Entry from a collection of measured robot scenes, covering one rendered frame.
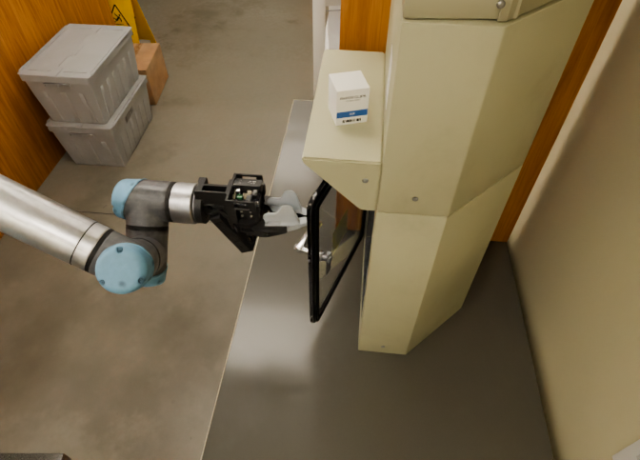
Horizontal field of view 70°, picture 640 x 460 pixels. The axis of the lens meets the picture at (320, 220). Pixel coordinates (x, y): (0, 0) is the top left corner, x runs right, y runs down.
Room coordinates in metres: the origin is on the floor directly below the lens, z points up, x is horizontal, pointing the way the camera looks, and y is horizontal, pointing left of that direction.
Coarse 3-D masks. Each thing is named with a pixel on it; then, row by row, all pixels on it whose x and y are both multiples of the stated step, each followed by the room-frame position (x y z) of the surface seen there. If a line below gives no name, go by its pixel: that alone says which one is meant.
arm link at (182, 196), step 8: (176, 184) 0.60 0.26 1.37; (184, 184) 0.60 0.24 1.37; (192, 184) 0.60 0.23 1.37; (176, 192) 0.58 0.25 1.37; (184, 192) 0.58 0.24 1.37; (192, 192) 0.58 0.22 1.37; (176, 200) 0.56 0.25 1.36; (184, 200) 0.56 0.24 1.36; (192, 200) 0.57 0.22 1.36; (176, 208) 0.55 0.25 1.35; (184, 208) 0.55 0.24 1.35; (192, 208) 0.56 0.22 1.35; (176, 216) 0.55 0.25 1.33; (184, 216) 0.55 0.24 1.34; (192, 216) 0.55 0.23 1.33
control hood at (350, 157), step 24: (336, 72) 0.73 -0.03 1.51; (384, 72) 0.74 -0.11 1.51; (312, 120) 0.59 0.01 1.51; (312, 144) 0.53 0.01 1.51; (336, 144) 0.53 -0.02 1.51; (360, 144) 0.53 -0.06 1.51; (312, 168) 0.50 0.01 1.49; (336, 168) 0.50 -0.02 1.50; (360, 168) 0.49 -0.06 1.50; (360, 192) 0.49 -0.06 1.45
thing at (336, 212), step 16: (336, 192) 0.62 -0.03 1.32; (320, 208) 0.56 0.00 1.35; (336, 208) 0.62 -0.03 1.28; (352, 208) 0.71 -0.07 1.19; (320, 224) 0.56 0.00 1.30; (336, 224) 0.63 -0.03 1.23; (352, 224) 0.72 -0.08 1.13; (320, 240) 0.56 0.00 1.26; (336, 240) 0.63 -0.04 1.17; (352, 240) 0.73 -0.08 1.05; (336, 256) 0.63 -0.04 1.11; (320, 272) 0.56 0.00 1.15; (336, 272) 0.64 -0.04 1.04; (320, 288) 0.56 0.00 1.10; (320, 304) 0.56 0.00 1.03
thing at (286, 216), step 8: (280, 208) 0.55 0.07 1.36; (288, 208) 0.55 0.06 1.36; (264, 216) 0.55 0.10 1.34; (272, 216) 0.55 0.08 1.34; (280, 216) 0.55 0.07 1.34; (288, 216) 0.55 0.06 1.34; (296, 216) 0.55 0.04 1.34; (304, 216) 0.56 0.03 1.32; (272, 224) 0.54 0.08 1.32; (280, 224) 0.54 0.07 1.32; (288, 224) 0.54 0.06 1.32; (296, 224) 0.54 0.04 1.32; (304, 224) 0.54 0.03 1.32
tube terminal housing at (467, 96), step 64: (576, 0) 0.57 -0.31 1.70; (448, 64) 0.48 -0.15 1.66; (512, 64) 0.50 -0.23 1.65; (384, 128) 0.56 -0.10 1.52; (448, 128) 0.48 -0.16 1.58; (512, 128) 0.54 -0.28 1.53; (384, 192) 0.49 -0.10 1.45; (448, 192) 0.48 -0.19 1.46; (384, 256) 0.49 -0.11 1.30; (448, 256) 0.50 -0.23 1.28; (384, 320) 0.48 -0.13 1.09
